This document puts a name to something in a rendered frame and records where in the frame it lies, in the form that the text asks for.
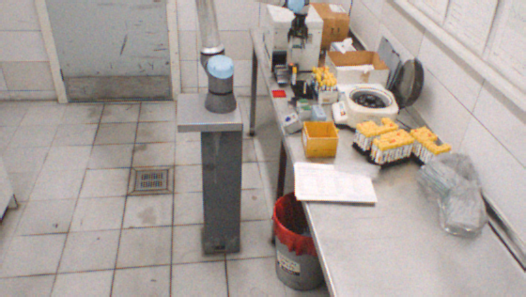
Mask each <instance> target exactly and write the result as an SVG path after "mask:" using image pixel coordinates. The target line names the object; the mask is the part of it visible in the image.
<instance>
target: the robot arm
mask: <svg viewBox="0 0 526 297"><path fill-rule="evenodd" d="M253 1H256V2H259V3H266V4H270V5H274V6H277V7H280V8H286V9H289V10H290V11H292V12H293V15H294V16H296V17H295V18H294V19H293V20H292V21H291V28H290V29H289V31H288V33H287V39H288V46H289V51H290V53H291V51H292V46H293V41H294V40H295V38H300V40H301V42H302V43H301V49H302V53H303V51H304V49H306V40H307V38H308V28H307V26H306V24H305V20H306V17H307V16H308V11H309V8H310V7H311V6H309V4H310V0H253ZM195 2H196V7H197V13H198V24H199V29H200V36H201V40H202V45H201V46H200V47H199V52H200V56H199V61H200V64H201V66H202V67H203V69H204V71H205V72H206V74H207V77H208V96H207V97H206V100H205V107H206V109H207V110H208V111H209V112H211V113H218V114H223V113H232V112H233V111H234V110H235V109H236V108H237V101H236V98H235V96H234V93H233V71H234V66H233V62H232V59H231V58H229V57H226V56H225V54H224V45H223V44H222V43H221V41H220V34H219V27H218V20H217V14H216V7H215V1H214V0H195Z"/></svg>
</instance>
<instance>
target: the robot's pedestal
mask: <svg viewBox="0 0 526 297"><path fill-rule="evenodd" d="M240 120H241V130H239V131H215V132H200V145H201V170H202V195H203V220H204V243H205V255H215V254H226V253H238V252H240V194H241V165H242V137H243V121H242V117H241V114H240Z"/></svg>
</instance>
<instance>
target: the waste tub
mask: <svg viewBox="0 0 526 297"><path fill-rule="evenodd" d="M338 143H339V134H338V132H337V130H336V129H335V126H334V124H333V121H304V122H303V128H302V146H303V148H304V152H305V155H306V157H336V153H337V148H338Z"/></svg>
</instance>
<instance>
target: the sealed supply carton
mask: <svg viewBox="0 0 526 297"><path fill-rule="evenodd" d="M309 5H312V6H313V7H314V9H315V11H316V12H317V14H318V15H319V17H320V18H321V19H322V20H323V31H322V38H321V44H320V46H332V43H336V42H344V40H345V39H347V38H348V24H349V18H348V14H347V12H346V11H345V10H344V8H343V6H342V4H334V3H310V4H309Z"/></svg>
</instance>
